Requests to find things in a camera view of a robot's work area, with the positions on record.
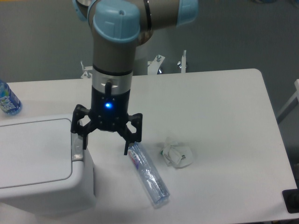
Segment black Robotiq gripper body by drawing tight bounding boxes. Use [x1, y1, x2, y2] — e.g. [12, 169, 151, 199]
[90, 88, 130, 132]

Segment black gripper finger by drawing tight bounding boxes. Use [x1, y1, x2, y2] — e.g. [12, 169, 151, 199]
[71, 104, 95, 150]
[116, 113, 142, 155]

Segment white push-lid trash can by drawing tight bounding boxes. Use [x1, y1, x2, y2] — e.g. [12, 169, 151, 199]
[0, 114, 96, 216]

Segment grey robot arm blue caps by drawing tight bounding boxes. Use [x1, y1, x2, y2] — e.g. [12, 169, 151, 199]
[71, 0, 199, 149]

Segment crumpled white paper wad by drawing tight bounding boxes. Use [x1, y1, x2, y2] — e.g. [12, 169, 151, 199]
[160, 137, 194, 169]

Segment blue labelled water bottle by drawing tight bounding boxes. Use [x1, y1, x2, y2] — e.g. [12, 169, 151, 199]
[0, 80, 22, 116]

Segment clear plastic bottle lying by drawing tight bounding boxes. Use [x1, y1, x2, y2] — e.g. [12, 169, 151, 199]
[127, 142, 170, 206]

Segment black clamp at table edge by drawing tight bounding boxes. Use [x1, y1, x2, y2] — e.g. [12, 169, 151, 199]
[282, 189, 299, 214]

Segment white clamp bracket left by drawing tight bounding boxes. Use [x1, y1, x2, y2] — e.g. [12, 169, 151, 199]
[80, 61, 93, 79]

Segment white clamp bracket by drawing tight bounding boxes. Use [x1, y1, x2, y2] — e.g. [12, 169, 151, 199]
[177, 49, 187, 73]
[80, 61, 93, 79]
[147, 55, 165, 75]

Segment white clamp bracket middle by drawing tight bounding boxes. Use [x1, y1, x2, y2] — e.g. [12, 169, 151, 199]
[147, 55, 165, 75]

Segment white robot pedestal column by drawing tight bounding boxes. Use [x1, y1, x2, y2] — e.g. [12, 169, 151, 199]
[133, 30, 154, 76]

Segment white clamp bracket right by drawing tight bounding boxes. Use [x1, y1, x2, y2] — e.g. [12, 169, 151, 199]
[177, 49, 187, 73]

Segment white frame at right edge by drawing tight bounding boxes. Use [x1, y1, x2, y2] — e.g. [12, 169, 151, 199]
[276, 79, 299, 124]

